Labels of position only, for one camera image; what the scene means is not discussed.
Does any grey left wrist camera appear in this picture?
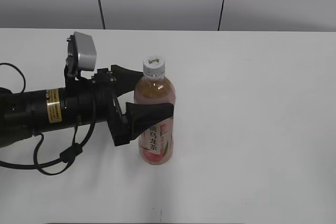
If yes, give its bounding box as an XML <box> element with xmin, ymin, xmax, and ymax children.
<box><xmin>65</xmin><ymin>31</ymin><xmax>97</xmax><ymax>77</ymax></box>

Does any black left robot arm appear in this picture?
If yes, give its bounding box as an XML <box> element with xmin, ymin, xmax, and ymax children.
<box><xmin>1</xmin><ymin>65</ymin><xmax>174</xmax><ymax>146</ymax></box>

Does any white bottle cap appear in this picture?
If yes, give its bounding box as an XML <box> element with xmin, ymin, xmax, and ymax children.
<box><xmin>143</xmin><ymin>55</ymin><xmax>165</xmax><ymax>76</ymax></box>

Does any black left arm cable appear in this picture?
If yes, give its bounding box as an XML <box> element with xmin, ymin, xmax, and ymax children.
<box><xmin>0</xmin><ymin>62</ymin><xmax>97</xmax><ymax>176</ymax></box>

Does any pink peach tea bottle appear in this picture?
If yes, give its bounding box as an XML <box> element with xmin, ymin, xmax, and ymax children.
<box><xmin>133</xmin><ymin>72</ymin><xmax>176</xmax><ymax>166</ymax></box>

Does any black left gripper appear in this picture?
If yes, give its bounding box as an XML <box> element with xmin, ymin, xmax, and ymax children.
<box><xmin>62</xmin><ymin>65</ymin><xmax>174</xmax><ymax>146</ymax></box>

